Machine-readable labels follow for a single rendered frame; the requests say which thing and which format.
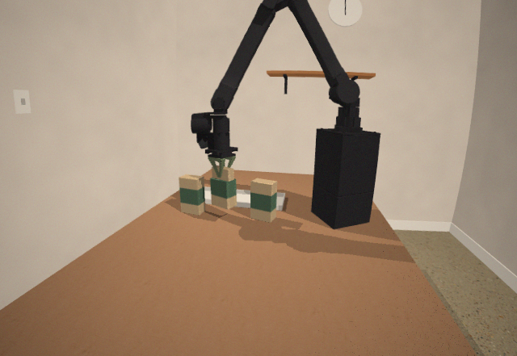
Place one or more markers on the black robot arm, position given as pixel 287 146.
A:
pixel 345 92

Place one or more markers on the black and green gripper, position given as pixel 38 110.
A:
pixel 221 152

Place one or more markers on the white rectangular tray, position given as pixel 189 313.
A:
pixel 243 198

